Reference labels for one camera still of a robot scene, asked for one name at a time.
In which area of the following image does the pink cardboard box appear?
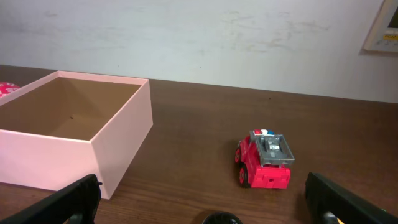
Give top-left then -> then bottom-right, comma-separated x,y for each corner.
1,71 -> 153,199

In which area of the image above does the black round lid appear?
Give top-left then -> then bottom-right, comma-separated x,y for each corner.
202,211 -> 243,224

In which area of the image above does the red lettered ball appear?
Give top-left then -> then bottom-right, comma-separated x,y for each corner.
0,82 -> 20,98

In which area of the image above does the beige wall control panel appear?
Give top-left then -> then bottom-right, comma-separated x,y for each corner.
363,0 -> 397,53

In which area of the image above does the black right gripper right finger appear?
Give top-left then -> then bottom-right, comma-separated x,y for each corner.
304,172 -> 397,224

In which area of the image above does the red toy fire truck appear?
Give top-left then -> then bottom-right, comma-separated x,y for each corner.
234,129 -> 295,189

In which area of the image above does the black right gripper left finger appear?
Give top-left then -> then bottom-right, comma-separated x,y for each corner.
1,174 -> 102,224

